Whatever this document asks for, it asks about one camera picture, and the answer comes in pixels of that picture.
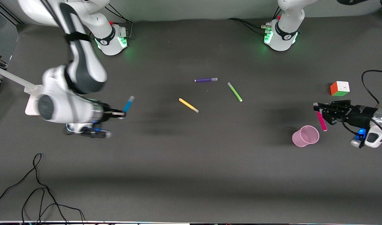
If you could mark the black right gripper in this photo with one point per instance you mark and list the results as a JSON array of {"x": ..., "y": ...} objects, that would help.
[{"x": 107, "y": 114}]

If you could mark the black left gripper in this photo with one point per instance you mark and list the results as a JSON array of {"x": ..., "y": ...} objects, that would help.
[{"x": 357, "y": 114}]

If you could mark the blue marker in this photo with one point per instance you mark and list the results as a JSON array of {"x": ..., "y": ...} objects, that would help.
[{"x": 128, "y": 104}]

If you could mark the pink marker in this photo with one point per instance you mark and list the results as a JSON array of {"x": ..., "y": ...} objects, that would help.
[{"x": 322, "y": 123}]

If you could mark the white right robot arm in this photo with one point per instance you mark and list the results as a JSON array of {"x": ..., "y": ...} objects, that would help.
[{"x": 84, "y": 62}]

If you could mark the colourful puzzle cube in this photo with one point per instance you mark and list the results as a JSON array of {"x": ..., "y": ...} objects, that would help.
[{"x": 339, "y": 89}]

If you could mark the pink plastic cup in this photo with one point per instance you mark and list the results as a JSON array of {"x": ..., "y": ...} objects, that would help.
[{"x": 298, "y": 140}]

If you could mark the yellow marker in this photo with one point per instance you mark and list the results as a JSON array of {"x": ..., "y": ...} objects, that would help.
[{"x": 188, "y": 105}]

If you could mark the white stand with pole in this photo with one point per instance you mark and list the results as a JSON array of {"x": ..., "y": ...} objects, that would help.
[{"x": 30, "y": 105}]

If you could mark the purple marker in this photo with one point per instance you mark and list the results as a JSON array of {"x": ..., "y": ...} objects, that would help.
[{"x": 205, "y": 80}]

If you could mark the green marker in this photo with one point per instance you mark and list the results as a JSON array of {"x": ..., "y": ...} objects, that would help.
[{"x": 234, "y": 91}]

